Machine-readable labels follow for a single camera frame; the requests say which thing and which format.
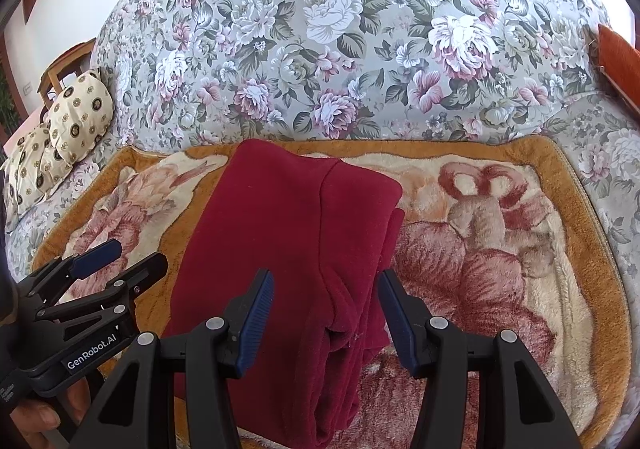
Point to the plush floral blanket orange border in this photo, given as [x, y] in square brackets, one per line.
[500, 254]

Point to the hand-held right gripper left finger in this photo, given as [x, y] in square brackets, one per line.
[255, 319]

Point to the grey floral bedsheet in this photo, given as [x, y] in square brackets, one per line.
[350, 29]

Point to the wooden chair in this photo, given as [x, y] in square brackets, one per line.
[65, 61]

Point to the orange-brown wooden board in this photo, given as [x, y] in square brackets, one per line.
[620, 59]

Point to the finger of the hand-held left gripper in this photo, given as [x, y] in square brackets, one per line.
[145, 271]
[95, 253]

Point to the cream patterned pillow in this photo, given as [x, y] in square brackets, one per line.
[30, 164]
[80, 114]

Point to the red fleece garment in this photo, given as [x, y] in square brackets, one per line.
[280, 229]

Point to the person's left hand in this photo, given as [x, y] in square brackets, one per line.
[32, 418]

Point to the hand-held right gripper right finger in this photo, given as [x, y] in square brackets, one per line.
[395, 314]

